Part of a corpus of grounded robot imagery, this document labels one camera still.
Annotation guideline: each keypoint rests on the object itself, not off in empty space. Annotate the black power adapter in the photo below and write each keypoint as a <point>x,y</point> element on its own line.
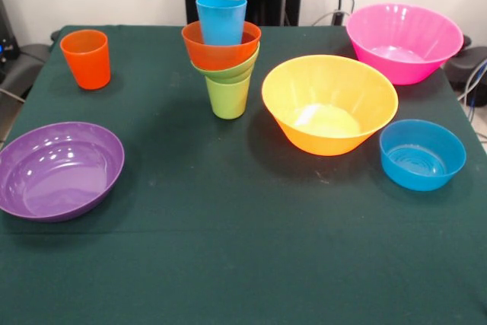
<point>337,18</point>

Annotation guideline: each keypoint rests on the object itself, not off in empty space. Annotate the blue plastic cup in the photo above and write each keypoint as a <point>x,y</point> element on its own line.
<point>220,24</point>

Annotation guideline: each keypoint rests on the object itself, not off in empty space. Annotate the large yellow-orange bowl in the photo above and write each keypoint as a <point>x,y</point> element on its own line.
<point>327,93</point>

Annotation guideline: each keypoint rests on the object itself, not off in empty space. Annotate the orange plastic cup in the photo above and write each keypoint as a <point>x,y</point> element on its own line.
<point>89,66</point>

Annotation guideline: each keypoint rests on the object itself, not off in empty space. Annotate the black computer case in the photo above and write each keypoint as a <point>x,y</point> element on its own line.
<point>7,43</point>

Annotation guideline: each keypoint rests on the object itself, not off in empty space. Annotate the large pink bowl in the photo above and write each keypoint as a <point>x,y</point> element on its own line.
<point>403,36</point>

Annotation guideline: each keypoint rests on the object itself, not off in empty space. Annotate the green plastic cup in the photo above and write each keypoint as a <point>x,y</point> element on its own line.
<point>228,100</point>

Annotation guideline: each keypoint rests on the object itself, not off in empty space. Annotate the blue round bowl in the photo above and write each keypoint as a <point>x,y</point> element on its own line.
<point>422,165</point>

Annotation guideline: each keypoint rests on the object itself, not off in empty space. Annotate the dark green tablecloth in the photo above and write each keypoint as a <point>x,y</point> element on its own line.
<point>266,264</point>

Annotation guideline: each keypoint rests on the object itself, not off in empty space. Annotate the green stepped bowl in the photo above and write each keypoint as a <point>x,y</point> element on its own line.
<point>232,72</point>

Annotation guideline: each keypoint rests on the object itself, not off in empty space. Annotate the orange round bowl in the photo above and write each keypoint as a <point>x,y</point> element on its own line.
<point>213,58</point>

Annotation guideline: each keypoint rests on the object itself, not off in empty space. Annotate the black equipment base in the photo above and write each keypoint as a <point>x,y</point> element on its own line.
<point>470,64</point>

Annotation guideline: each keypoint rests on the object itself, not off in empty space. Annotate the large purple bowl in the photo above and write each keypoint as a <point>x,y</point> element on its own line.
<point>57,173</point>

